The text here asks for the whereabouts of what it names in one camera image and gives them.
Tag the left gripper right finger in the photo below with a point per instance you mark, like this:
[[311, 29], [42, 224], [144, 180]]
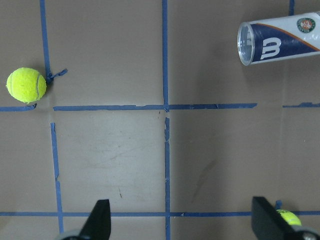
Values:
[[268, 224]]

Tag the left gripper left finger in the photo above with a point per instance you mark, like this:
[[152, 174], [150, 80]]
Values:
[[97, 226]]

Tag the white blue tennis ball can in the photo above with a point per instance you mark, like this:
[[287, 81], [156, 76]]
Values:
[[277, 39]]

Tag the tennis ball centre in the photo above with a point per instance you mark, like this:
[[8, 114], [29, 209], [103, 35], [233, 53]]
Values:
[[289, 217]]

